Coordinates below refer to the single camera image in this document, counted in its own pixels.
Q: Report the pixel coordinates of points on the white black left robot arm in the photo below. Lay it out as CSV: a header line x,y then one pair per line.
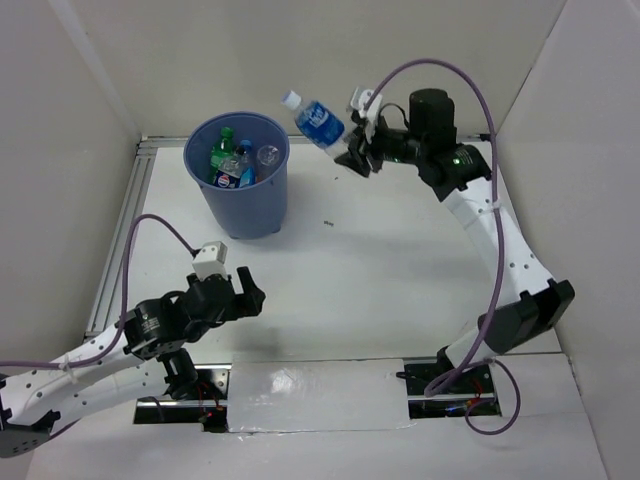
x,y
141,356

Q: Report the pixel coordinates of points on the crushed bottle blue label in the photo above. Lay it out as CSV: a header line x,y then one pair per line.
x,y
248,175

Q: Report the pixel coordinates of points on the white taped cover sheet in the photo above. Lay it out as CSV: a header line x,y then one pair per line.
x,y
324,396

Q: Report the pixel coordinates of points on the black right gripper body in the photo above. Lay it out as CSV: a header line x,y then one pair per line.
x,y
398,146

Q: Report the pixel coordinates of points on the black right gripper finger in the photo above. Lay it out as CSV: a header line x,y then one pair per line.
x,y
355,159
357,140

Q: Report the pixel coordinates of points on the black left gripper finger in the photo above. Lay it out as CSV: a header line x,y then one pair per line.
x,y
248,305
247,282

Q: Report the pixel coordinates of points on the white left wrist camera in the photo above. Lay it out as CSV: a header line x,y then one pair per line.
x,y
210,260

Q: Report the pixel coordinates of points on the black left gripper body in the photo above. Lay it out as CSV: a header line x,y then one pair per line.
x,y
229,314

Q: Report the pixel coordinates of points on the small pepsi bottle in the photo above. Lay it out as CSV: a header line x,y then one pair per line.
x,y
229,172

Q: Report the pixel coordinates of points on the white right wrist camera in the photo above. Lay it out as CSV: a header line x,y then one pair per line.
x,y
364,105

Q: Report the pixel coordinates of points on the green plastic bottle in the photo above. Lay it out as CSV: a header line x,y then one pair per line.
x,y
223,148

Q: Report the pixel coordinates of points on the clear bottle white cap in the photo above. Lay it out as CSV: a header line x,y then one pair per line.
x,y
267,159

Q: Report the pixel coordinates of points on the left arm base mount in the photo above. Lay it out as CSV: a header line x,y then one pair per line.
x,y
204,405

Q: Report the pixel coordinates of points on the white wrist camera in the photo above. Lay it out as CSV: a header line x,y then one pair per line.
x,y
210,260
364,105

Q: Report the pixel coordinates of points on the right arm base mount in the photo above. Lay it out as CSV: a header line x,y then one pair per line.
x,y
475,388

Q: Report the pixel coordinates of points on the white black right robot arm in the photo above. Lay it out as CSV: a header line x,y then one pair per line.
x,y
527,300

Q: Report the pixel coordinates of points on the blue plastic bin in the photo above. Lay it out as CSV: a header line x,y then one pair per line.
x,y
250,212

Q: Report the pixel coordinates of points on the blue label water bottle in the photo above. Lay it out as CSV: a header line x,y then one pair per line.
x,y
317,123

